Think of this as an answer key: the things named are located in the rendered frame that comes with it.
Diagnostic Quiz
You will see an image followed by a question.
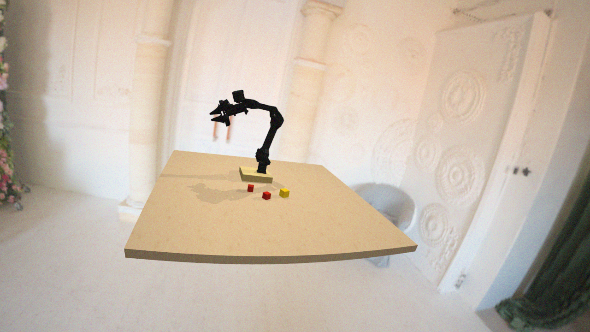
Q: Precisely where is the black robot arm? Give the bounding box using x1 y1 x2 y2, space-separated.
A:
222 90 284 174

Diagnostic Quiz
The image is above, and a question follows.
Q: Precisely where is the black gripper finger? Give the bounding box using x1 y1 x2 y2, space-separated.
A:
211 114 224 123
210 104 221 115

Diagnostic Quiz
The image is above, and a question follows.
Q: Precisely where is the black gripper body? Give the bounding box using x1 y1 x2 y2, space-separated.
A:
219 100 237 126

